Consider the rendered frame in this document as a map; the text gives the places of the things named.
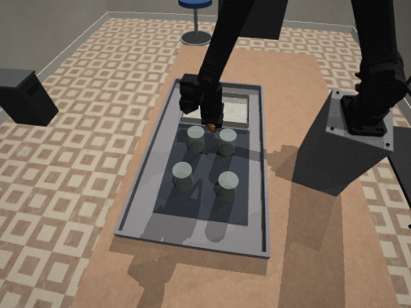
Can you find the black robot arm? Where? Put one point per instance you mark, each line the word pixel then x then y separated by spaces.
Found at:
pixel 383 81

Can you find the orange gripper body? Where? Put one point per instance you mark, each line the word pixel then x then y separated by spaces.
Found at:
pixel 217 115

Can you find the clear glass jar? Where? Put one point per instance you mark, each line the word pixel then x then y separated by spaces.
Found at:
pixel 196 139
pixel 227 186
pixel 227 141
pixel 182 174

